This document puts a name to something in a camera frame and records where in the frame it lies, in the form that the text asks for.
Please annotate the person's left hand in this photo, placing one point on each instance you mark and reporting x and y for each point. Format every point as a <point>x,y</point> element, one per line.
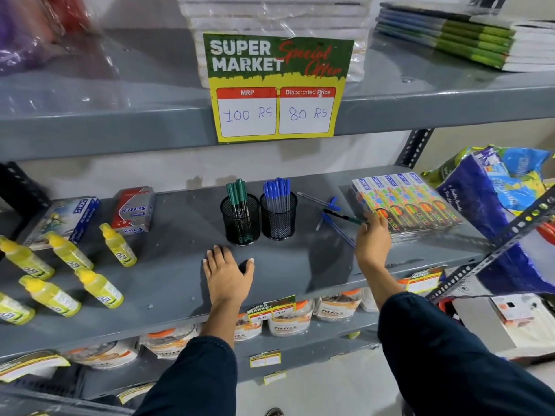
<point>225,279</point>

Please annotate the person's right hand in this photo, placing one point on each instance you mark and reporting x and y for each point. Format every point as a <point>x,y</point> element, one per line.
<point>373,246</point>

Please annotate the person's left little finger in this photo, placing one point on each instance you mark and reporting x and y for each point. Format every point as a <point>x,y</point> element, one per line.
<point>207,259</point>

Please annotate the person's right thumb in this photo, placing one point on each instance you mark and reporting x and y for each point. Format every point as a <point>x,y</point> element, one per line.
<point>361,236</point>

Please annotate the person's left middle finger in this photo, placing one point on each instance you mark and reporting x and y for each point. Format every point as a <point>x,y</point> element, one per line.
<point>224,253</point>

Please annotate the person's left thumb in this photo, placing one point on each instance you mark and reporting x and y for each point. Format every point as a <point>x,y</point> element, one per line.
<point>248,268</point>

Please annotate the green capped pen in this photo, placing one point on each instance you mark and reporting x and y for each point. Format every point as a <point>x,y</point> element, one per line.
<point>342,217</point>

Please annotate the person's right forearm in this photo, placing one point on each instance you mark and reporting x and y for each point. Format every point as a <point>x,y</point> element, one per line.
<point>438,355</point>

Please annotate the person's left forearm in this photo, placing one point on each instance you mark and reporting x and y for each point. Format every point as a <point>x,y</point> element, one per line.
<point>203,368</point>

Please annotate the loose blue capped pen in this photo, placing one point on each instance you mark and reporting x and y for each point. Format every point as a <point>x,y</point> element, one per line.
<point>340,233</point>
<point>326,214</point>
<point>318,200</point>

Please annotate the black mesh pen cup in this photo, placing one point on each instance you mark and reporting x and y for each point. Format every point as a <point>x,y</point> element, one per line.
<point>240,225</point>
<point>278,223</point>

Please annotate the grey metal shelf rack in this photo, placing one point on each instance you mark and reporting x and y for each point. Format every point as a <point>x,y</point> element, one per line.
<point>173,255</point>

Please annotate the colourful pencil box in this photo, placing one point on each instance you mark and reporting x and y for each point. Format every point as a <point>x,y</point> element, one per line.
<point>373,203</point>
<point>392,199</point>
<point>435,197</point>
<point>412,197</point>

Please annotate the small yellow price tag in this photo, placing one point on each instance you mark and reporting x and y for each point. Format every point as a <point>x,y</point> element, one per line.
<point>134,392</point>
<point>274,377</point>
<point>265,359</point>
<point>272,308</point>
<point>425,281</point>
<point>30,366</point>

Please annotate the bunch of green pens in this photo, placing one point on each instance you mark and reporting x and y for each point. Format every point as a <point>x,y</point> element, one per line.
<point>237,194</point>

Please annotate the row of white orange pouches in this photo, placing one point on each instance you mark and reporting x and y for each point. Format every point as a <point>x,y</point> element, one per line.
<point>290,320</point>

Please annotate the bunch of blue pens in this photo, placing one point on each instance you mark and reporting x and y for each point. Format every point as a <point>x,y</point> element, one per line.
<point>276,192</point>

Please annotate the red white cardboard box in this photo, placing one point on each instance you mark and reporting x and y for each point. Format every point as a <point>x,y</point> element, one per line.
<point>132,210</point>

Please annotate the large blue printed plastic bag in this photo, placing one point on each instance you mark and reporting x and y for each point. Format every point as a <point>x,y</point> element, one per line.
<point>472,199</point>

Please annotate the group of yellow glue bottles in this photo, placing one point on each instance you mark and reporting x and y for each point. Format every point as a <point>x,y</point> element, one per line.
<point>65,251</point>

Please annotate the black shoe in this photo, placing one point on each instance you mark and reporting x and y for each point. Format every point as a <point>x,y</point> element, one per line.
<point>275,412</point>

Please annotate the blue white cardboard box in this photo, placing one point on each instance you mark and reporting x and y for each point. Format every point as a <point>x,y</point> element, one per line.
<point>60,218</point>

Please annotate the small white orange box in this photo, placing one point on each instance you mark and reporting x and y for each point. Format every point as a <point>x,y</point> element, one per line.
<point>514,308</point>

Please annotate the white cloth bag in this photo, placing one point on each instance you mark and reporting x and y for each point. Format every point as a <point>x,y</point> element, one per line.
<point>498,337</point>

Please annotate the green yellow price sign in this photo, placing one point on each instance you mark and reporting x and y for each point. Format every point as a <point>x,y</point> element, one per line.
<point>277,82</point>

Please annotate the stack of green blue notebooks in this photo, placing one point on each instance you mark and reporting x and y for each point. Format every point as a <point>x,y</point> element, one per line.
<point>468,36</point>

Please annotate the stack of plastic-wrapped white notebooks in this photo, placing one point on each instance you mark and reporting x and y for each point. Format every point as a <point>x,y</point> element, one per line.
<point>277,15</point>

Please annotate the red plastic bag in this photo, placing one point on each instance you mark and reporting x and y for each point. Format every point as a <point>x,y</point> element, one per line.
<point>67,10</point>

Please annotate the purple plastic bag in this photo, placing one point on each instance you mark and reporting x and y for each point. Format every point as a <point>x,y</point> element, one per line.
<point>19,34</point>

